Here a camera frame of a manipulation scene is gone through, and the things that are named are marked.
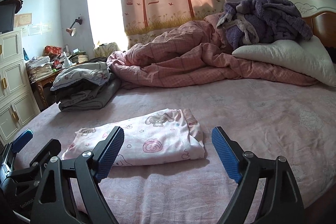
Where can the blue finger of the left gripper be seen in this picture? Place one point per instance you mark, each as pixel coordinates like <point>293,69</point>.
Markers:
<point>21,141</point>

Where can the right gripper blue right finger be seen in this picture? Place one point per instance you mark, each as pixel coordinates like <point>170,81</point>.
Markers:
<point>230,153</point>

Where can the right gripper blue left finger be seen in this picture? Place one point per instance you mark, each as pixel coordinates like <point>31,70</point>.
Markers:
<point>105,153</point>

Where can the pink cartoon print pants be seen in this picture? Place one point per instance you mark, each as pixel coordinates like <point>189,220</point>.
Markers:
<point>167,135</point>

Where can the white cabinet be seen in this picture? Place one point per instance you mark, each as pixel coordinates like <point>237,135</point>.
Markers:
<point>18,104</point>

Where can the grey folded clothes stack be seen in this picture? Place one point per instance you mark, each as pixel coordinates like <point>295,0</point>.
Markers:
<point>84,95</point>

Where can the stack of papers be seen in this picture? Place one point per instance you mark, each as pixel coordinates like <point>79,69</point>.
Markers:
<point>38,68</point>

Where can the cartoon print folded cloth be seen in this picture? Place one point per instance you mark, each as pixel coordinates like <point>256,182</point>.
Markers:
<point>96,73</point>

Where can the red box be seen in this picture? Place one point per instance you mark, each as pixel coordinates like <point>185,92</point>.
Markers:
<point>52,50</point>

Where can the stack of books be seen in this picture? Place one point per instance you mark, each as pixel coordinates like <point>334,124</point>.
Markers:
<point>78,59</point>

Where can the floral covered box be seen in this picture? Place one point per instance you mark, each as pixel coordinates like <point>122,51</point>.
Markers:
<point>104,50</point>

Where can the pink checked duvet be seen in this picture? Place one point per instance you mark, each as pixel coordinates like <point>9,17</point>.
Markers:
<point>195,53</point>

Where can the white pillow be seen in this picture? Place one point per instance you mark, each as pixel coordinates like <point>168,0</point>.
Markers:
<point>308,57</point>

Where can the black suitcase on cabinet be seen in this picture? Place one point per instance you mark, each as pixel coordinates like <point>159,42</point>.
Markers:
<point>8,9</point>

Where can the purple fleece robe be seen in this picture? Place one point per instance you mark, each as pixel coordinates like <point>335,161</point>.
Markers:
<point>250,22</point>

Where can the wooden headboard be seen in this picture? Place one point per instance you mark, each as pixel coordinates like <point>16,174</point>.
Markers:
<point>320,16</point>

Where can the pink wall lamp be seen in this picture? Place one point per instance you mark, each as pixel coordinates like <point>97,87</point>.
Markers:
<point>71,30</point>

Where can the wall certificates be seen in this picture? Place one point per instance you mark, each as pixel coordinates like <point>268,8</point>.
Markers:
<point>24,24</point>

